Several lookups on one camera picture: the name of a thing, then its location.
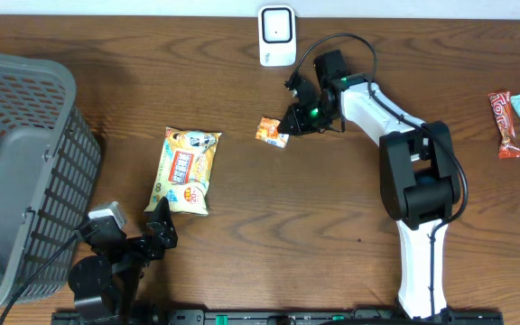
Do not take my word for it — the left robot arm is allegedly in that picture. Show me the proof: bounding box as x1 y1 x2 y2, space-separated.
68 199 178 324

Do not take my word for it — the yellow snack bag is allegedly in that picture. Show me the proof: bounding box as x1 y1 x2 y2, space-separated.
144 126 222 216

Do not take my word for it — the grey plastic basket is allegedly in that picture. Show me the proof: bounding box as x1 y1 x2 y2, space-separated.
0 53 101 307

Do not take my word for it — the black camera cable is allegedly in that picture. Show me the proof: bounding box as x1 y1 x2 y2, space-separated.
0 229 83 325
284 32 469 317

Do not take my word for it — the small orange box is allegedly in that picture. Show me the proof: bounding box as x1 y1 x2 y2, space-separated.
255 116 289 148

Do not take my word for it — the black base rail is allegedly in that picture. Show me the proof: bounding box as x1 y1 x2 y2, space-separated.
51 308 505 325

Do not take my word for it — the white barcode scanner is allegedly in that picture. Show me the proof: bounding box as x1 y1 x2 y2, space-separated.
257 5 297 67

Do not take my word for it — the black left camera cable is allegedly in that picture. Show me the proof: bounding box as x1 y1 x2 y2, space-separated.
0 229 83 325

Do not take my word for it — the black right camera cable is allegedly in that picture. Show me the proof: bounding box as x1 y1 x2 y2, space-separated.
284 32 469 317

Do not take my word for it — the red chocolate bar wrapper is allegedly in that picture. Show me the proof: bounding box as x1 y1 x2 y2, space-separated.
487 90 520 159

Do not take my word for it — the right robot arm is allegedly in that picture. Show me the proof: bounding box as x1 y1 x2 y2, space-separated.
278 73 467 320

